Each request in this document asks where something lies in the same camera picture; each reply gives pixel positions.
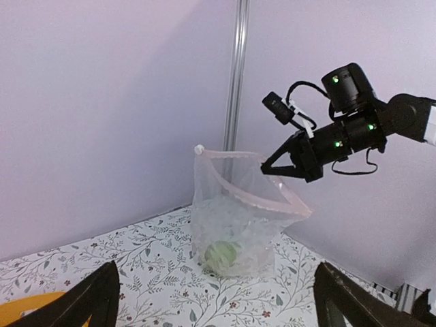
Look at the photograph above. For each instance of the clear zip top bag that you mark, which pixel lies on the clear zip top bag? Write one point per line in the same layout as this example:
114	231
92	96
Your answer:
234	201

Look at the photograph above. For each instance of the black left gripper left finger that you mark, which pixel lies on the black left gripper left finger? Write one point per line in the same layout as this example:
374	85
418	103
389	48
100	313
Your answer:
92	302

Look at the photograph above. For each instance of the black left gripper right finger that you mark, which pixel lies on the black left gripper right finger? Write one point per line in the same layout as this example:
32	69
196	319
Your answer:
338	300

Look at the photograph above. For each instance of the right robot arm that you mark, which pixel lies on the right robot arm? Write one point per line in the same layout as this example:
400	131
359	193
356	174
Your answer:
406	115

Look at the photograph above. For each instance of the yellow plastic basket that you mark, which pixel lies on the yellow plastic basket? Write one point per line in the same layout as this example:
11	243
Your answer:
15	310

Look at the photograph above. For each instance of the right aluminium frame post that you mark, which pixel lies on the right aluminium frame post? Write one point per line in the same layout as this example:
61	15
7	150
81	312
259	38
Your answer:
239	52

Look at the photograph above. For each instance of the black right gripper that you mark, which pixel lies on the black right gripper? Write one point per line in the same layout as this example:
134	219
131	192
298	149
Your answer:
355	127

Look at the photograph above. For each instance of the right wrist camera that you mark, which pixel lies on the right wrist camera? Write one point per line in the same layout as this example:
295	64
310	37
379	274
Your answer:
289	113

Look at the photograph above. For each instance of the green apple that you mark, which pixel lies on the green apple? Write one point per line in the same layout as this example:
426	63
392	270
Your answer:
221	255

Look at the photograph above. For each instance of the floral table mat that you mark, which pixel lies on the floral table mat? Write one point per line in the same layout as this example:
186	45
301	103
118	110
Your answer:
162	284

